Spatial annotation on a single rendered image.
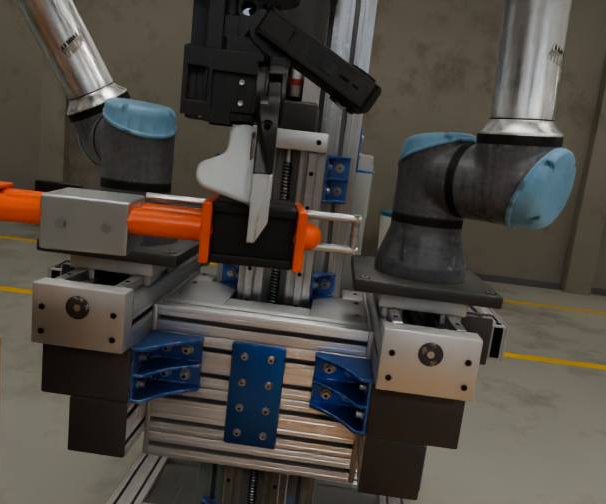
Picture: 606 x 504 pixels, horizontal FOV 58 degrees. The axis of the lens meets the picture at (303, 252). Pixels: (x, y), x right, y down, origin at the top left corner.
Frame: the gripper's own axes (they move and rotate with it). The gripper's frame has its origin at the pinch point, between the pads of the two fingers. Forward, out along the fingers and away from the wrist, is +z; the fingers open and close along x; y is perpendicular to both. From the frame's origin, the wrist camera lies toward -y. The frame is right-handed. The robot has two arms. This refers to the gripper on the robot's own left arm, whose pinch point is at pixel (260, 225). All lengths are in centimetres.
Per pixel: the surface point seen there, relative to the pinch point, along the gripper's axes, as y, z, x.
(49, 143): 252, 8, -646
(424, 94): -183, -96, -593
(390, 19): -133, -174, -600
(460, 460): -99, 114, -163
